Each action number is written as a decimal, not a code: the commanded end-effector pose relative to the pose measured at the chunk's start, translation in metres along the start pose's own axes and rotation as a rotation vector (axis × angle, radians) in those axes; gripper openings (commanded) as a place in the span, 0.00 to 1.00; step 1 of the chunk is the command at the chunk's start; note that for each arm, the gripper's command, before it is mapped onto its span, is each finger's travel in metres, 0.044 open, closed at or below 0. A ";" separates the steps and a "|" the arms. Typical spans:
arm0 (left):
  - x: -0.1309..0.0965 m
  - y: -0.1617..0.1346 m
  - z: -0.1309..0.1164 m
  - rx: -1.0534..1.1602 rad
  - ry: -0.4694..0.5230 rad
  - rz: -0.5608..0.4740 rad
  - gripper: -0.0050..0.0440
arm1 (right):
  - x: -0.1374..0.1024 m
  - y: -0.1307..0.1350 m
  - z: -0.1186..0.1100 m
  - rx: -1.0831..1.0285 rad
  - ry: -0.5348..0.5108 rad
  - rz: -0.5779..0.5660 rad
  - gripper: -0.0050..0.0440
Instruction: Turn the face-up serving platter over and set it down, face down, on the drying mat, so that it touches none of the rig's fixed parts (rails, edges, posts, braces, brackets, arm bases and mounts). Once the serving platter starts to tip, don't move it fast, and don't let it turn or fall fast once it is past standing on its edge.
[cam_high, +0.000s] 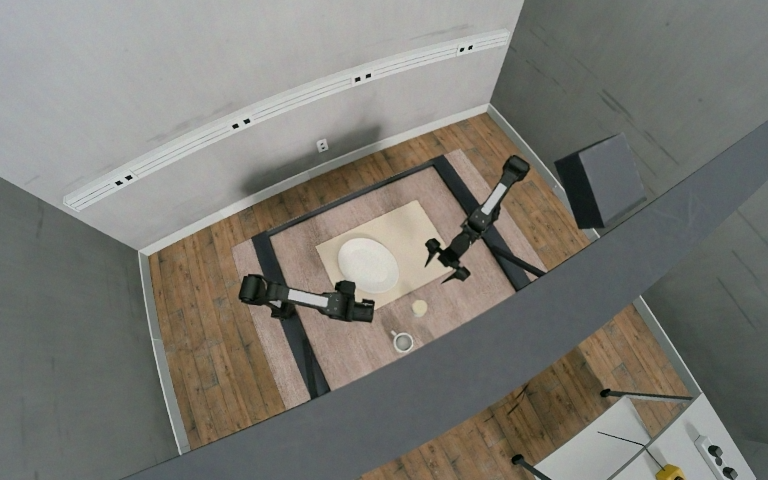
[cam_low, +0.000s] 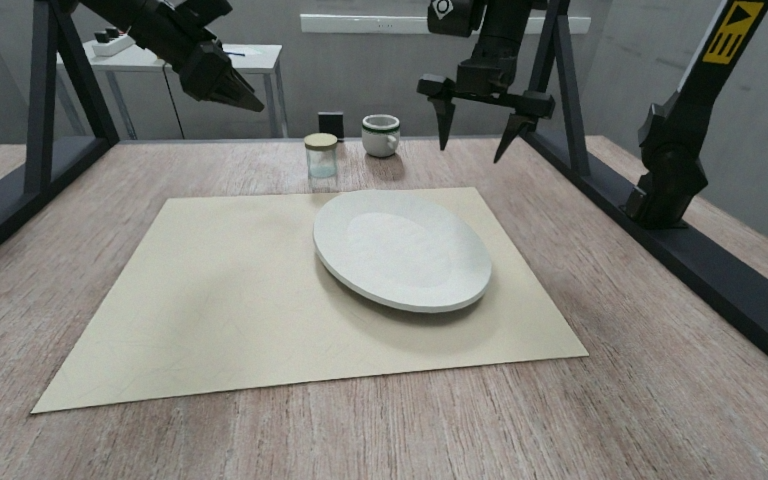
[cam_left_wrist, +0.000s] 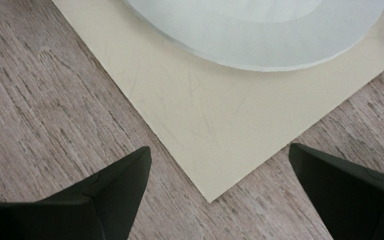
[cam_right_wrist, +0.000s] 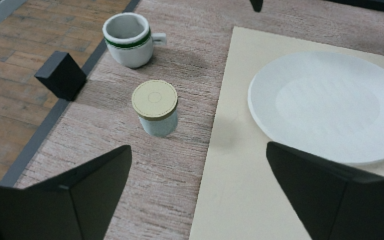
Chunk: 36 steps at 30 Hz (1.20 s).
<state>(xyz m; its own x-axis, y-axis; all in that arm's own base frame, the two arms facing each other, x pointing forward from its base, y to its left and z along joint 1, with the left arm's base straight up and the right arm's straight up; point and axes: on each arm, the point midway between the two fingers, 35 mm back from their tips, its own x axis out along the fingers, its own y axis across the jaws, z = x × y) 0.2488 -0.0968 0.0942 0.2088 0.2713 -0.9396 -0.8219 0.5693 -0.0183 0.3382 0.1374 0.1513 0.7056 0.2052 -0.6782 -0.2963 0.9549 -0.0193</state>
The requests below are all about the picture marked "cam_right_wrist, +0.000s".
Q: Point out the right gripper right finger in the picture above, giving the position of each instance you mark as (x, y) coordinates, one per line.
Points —
(333, 201)

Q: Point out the black cube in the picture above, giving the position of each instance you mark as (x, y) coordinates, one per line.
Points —
(61, 75)

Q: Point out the cream flat mat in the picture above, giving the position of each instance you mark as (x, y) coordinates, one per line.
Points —
(239, 197)

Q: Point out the glass jar with beige lid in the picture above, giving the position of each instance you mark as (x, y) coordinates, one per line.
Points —
(155, 102)

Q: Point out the black rectangular frame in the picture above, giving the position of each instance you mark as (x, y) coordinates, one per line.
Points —
(23, 159)

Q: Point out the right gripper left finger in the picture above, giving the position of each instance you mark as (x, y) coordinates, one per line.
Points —
(77, 204)

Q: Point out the white cup with green stripe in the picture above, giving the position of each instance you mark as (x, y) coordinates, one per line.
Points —
(134, 52)

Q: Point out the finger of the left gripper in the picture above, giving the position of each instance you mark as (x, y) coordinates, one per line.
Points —
(257, 5)

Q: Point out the white round platter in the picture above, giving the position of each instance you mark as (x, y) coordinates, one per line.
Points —
(325, 103)

